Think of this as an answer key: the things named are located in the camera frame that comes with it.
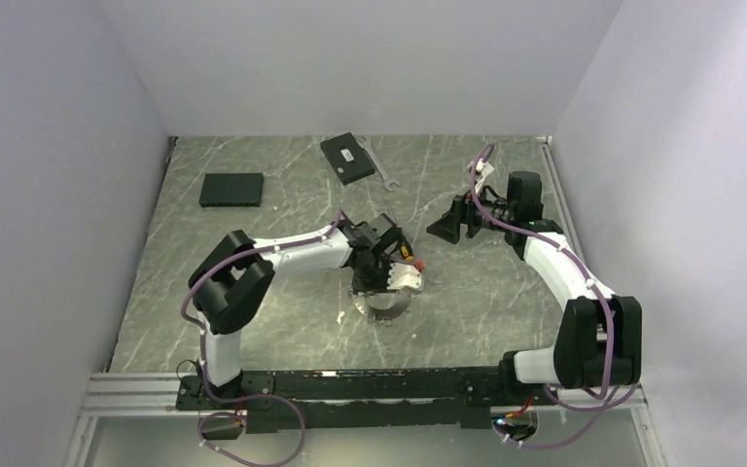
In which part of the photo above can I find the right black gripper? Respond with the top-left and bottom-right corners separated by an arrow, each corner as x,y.
427,181 -> 516,244

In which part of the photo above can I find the metal disc with keyrings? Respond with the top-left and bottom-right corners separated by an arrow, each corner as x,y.
349,291 -> 412,325

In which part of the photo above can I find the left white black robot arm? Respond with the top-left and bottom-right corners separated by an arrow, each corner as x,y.
180,212 -> 406,409

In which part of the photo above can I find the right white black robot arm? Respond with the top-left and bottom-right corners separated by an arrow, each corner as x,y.
426,171 -> 642,404

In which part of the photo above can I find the yellow black screwdriver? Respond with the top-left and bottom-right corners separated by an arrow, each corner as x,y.
385,199 -> 415,262

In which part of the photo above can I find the black rectangular box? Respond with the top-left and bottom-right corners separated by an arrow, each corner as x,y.
320,132 -> 375,186

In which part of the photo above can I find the silver open-end wrench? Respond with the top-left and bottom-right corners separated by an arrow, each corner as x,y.
356,135 -> 401,192

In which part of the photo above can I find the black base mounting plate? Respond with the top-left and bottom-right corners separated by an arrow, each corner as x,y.
176,366 -> 548,434

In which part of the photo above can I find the black flat tray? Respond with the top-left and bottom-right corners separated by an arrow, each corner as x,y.
198,173 -> 265,207

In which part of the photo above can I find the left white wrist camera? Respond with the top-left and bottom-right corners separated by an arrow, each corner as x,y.
386,262 -> 425,294

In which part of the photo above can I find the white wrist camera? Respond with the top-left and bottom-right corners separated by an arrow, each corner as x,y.
386,262 -> 425,294
468,160 -> 495,186

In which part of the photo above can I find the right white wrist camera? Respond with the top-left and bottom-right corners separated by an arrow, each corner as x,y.
468,160 -> 495,186

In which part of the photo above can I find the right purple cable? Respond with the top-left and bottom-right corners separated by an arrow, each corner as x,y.
468,141 -> 642,451

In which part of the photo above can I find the purple cable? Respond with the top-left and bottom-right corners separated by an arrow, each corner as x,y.
468,141 -> 642,451
180,209 -> 413,466

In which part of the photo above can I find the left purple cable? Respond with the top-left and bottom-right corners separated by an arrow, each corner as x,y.
180,209 -> 413,466

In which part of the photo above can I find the aluminium extrusion rail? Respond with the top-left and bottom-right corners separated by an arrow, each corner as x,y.
80,372 -> 647,417

